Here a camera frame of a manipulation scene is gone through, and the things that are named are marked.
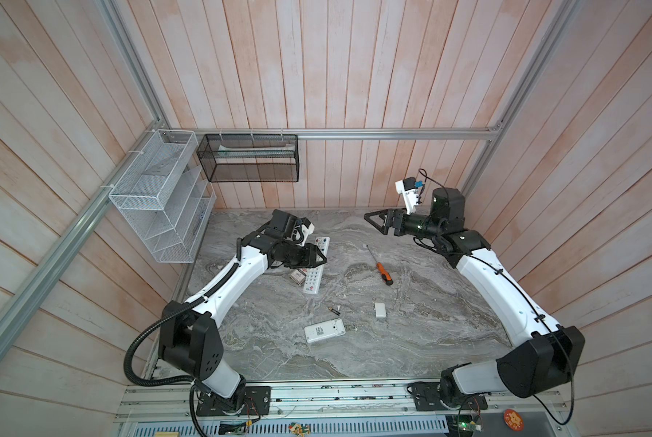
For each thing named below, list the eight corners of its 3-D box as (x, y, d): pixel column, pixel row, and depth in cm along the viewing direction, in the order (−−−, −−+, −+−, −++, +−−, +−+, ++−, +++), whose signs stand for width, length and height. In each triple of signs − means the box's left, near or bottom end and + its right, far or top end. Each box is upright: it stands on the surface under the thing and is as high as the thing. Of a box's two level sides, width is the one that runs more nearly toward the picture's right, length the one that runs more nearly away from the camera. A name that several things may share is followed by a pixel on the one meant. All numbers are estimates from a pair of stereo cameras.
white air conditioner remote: (306, 344, 85) (306, 342, 84) (303, 329, 88) (303, 326, 87) (345, 334, 87) (345, 332, 86) (340, 320, 90) (341, 317, 89)
